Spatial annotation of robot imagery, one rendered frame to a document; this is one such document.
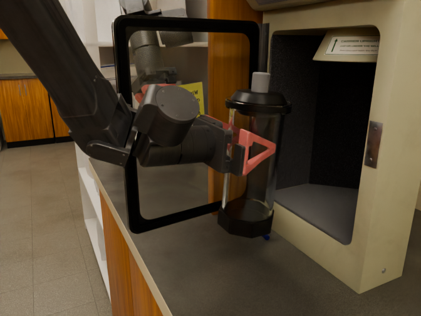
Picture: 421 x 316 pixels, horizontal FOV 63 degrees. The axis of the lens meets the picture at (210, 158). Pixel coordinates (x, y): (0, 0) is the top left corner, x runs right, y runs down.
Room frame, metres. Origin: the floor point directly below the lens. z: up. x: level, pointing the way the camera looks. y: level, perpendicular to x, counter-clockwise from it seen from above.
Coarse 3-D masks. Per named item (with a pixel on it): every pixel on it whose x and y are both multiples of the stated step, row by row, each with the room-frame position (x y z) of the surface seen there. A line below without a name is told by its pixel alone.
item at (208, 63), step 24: (144, 48) 0.62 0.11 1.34; (168, 48) 0.65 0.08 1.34; (192, 48) 0.67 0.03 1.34; (216, 48) 0.70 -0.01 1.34; (240, 48) 0.73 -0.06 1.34; (144, 72) 0.62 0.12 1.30; (168, 72) 0.64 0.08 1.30; (192, 72) 0.67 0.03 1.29; (216, 72) 0.70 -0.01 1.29; (240, 72) 0.73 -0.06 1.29; (216, 96) 0.70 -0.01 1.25; (144, 168) 0.61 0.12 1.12; (168, 168) 0.64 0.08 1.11; (192, 168) 0.67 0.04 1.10; (144, 192) 0.61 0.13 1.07; (168, 192) 0.64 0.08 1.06; (192, 192) 0.67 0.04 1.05; (216, 192) 0.70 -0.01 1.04; (144, 216) 0.61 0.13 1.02
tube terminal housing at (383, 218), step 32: (352, 0) 0.57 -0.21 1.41; (384, 0) 0.52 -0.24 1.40; (416, 0) 0.50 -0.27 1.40; (288, 32) 0.75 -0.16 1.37; (320, 32) 0.79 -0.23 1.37; (384, 32) 0.51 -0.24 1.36; (416, 32) 0.50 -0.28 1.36; (384, 64) 0.50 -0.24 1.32; (416, 64) 0.51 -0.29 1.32; (384, 96) 0.50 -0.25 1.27; (416, 96) 0.52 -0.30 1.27; (384, 128) 0.49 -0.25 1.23; (416, 128) 0.52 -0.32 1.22; (384, 160) 0.49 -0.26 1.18; (416, 160) 0.53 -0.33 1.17; (384, 192) 0.50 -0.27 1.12; (416, 192) 0.54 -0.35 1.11; (288, 224) 0.66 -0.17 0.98; (384, 224) 0.51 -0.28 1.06; (320, 256) 0.57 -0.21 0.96; (352, 256) 0.51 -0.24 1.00; (384, 256) 0.51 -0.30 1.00; (352, 288) 0.50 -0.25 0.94
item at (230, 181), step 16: (240, 112) 0.53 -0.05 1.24; (256, 112) 0.51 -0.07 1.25; (288, 112) 0.54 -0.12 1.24; (240, 128) 0.53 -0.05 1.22; (256, 128) 0.52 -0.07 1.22; (272, 128) 0.53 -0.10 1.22; (256, 144) 0.52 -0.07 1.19; (272, 160) 0.53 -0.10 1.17; (224, 176) 0.56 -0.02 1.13; (240, 176) 0.53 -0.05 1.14; (256, 176) 0.52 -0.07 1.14; (272, 176) 0.53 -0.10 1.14; (224, 192) 0.55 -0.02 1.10; (240, 192) 0.53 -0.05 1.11; (256, 192) 0.52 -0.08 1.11; (272, 192) 0.54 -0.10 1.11; (224, 208) 0.55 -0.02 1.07; (240, 208) 0.53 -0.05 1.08; (256, 208) 0.52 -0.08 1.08; (272, 208) 0.55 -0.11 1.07
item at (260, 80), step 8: (256, 72) 0.56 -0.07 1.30; (256, 80) 0.56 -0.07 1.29; (264, 80) 0.55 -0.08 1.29; (256, 88) 0.56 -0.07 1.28; (264, 88) 0.56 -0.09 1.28; (232, 96) 0.56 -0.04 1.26; (240, 96) 0.54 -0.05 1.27; (248, 96) 0.53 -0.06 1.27; (256, 96) 0.53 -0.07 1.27; (264, 96) 0.53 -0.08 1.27; (272, 96) 0.53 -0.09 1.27; (280, 96) 0.54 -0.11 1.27; (264, 104) 0.52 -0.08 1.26; (272, 104) 0.52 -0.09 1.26; (280, 104) 0.53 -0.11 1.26
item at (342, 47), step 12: (336, 36) 0.63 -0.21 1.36; (348, 36) 0.61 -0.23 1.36; (360, 36) 0.60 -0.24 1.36; (372, 36) 0.59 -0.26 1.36; (324, 48) 0.64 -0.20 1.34; (336, 48) 0.61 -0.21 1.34; (348, 48) 0.60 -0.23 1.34; (360, 48) 0.59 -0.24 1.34; (372, 48) 0.58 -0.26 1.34; (324, 60) 0.62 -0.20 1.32; (336, 60) 0.60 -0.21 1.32; (348, 60) 0.59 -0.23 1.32; (360, 60) 0.58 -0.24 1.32; (372, 60) 0.57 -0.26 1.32
